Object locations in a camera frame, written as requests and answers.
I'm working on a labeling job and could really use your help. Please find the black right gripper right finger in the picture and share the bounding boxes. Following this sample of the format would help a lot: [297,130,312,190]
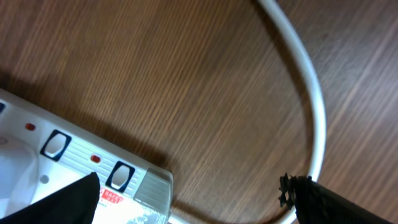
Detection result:
[279,174,390,224]

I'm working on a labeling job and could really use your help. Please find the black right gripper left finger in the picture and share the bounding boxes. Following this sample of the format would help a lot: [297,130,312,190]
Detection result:
[1,172,100,224]

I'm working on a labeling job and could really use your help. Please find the white power strip socket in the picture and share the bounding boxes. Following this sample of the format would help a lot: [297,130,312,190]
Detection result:
[1,90,174,223]

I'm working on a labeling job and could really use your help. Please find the white power strip cord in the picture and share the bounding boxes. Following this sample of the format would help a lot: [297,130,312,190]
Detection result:
[167,0,327,224]

